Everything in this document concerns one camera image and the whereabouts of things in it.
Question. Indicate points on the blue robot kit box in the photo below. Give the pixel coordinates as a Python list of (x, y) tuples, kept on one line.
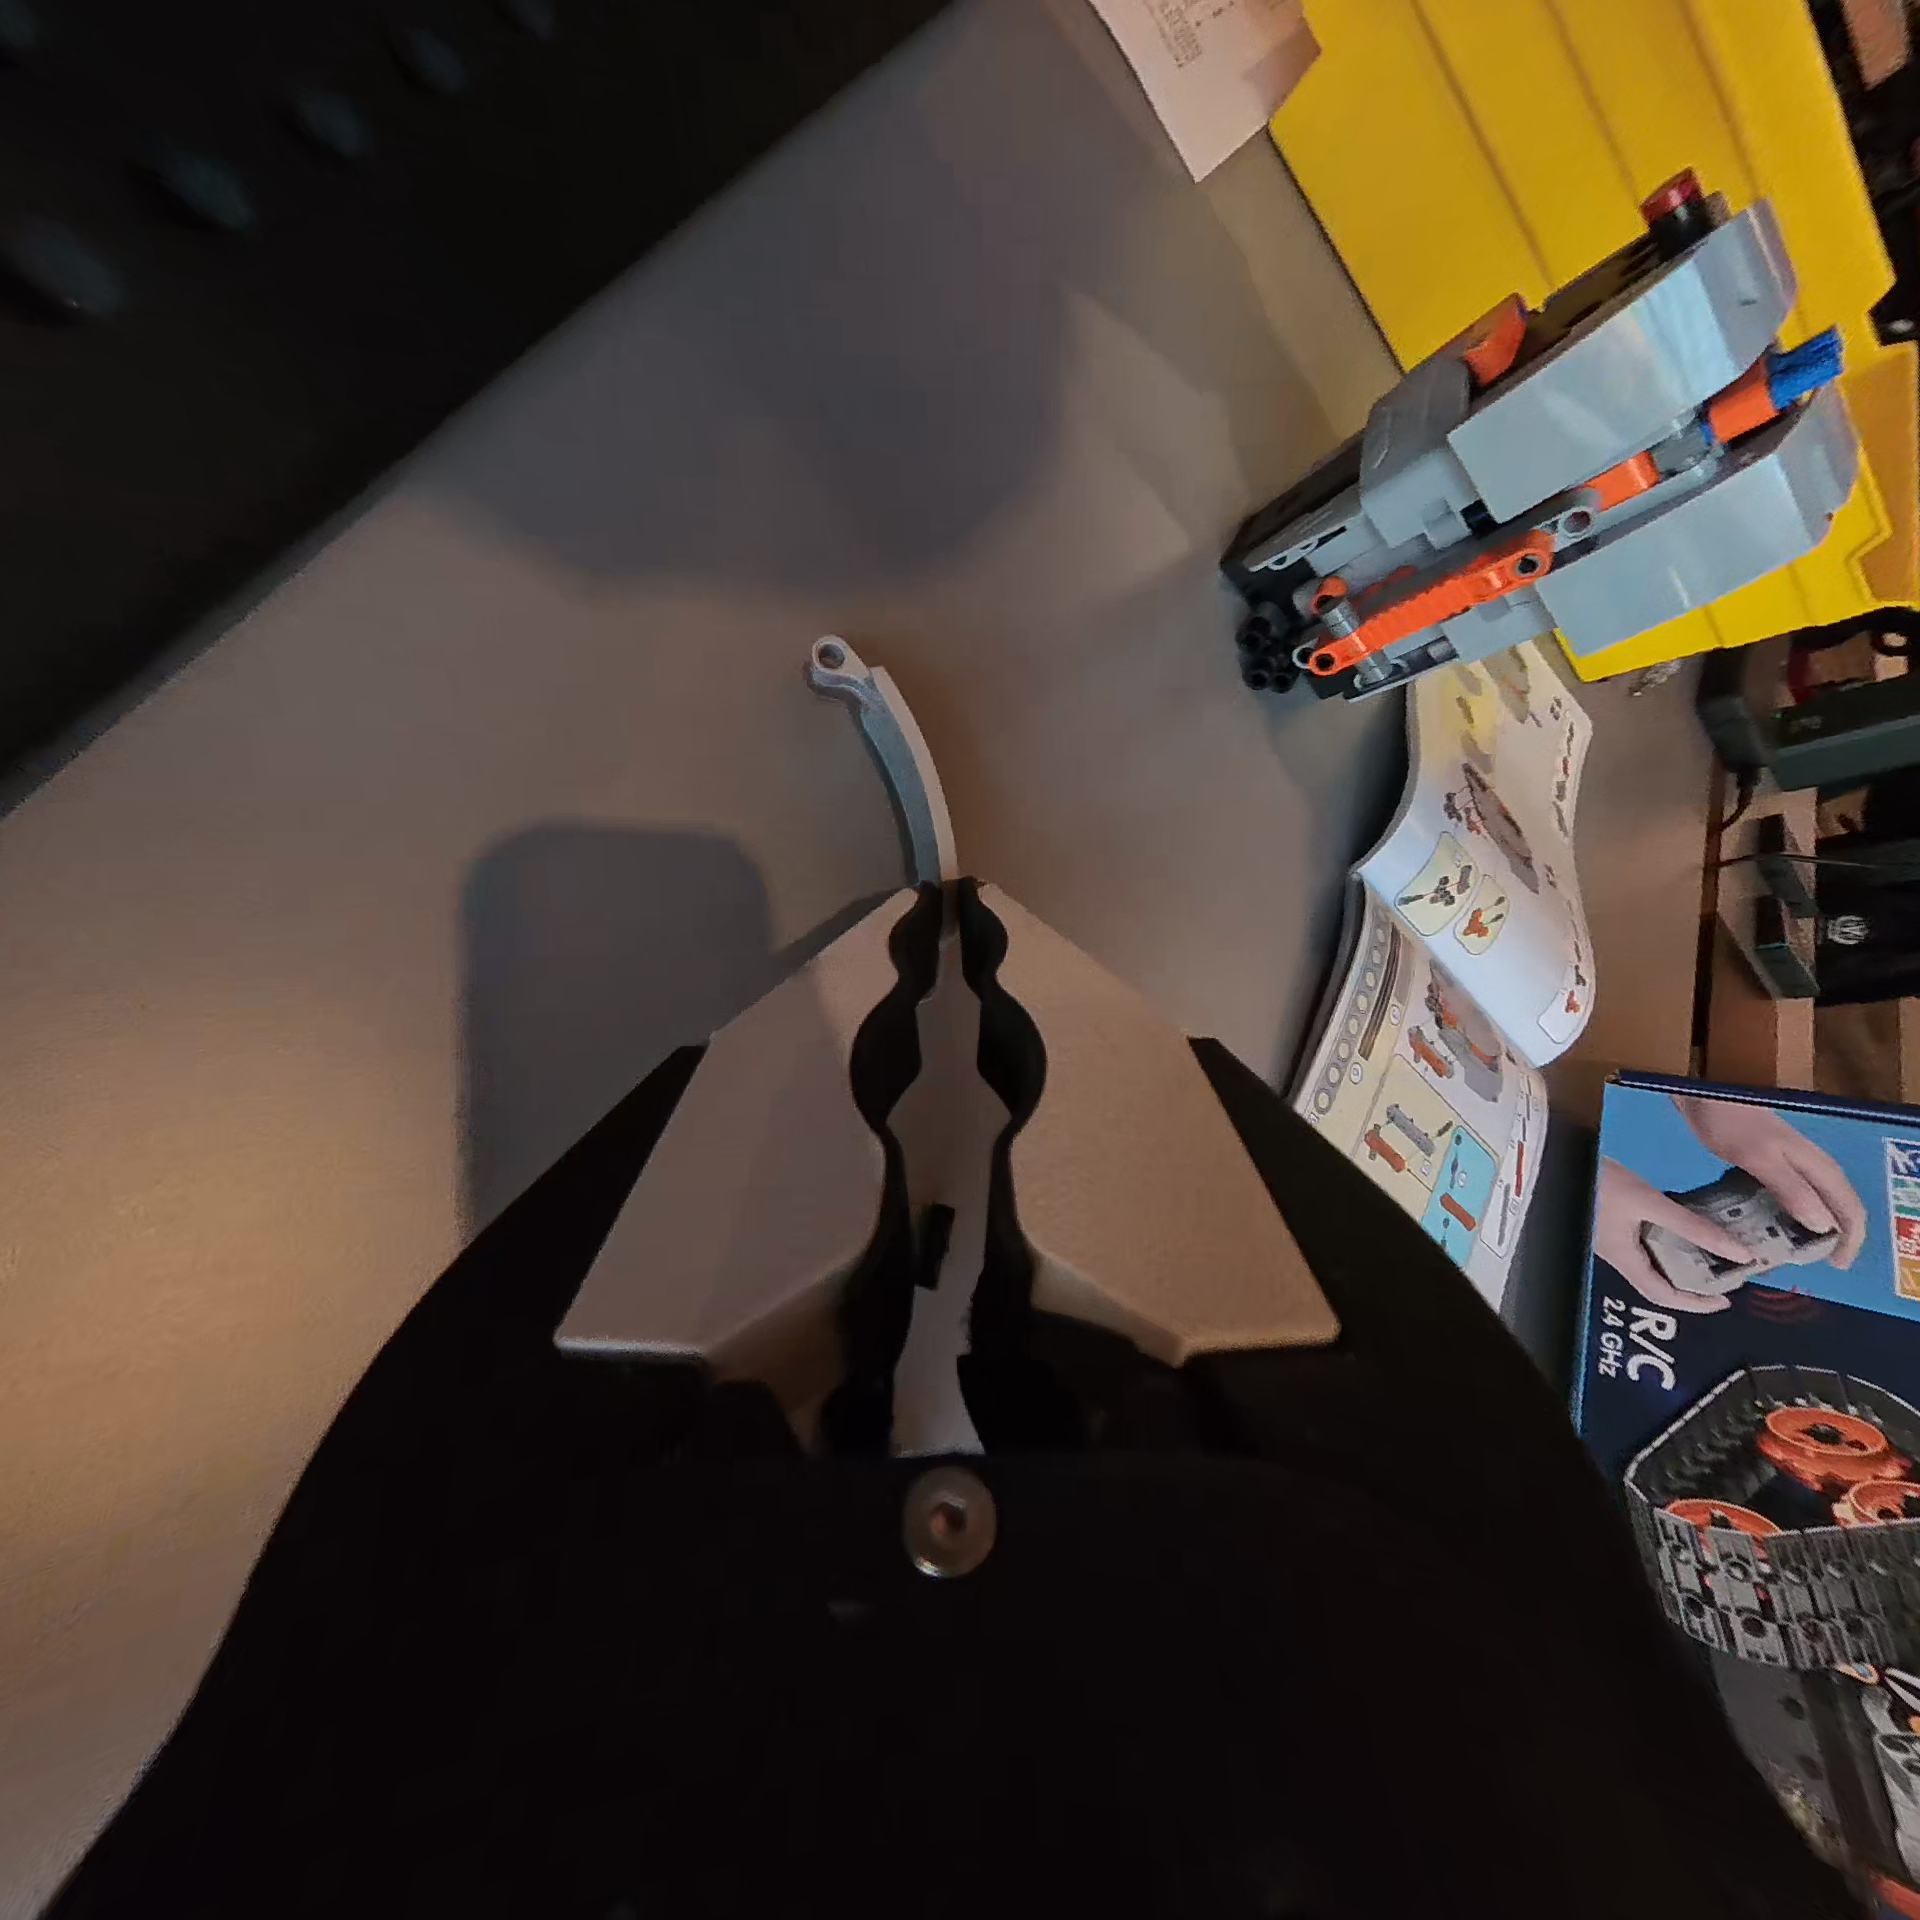
[(1724, 1350)]

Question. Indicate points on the yellow storage bin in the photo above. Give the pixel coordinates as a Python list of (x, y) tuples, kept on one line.
[(1499, 150)]

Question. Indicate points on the dark green case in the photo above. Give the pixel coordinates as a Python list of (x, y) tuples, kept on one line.
[(1828, 735)]

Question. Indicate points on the grey orange robot model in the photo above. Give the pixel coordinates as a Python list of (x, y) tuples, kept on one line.
[(1621, 375)]

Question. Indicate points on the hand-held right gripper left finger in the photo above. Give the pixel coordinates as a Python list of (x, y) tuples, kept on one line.
[(751, 1200)]

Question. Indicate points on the grey desk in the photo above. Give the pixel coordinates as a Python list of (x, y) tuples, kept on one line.
[(451, 674)]

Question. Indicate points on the curved grey panel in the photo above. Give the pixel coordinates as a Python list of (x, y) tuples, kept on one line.
[(914, 780)]

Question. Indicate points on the building instruction booklet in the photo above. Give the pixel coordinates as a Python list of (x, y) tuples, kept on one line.
[(1484, 840)]

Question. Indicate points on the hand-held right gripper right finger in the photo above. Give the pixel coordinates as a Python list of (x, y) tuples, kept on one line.
[(1155, 1185)]

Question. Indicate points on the black perforated panel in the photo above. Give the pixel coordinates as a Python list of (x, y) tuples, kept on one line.
[(299, 301)]

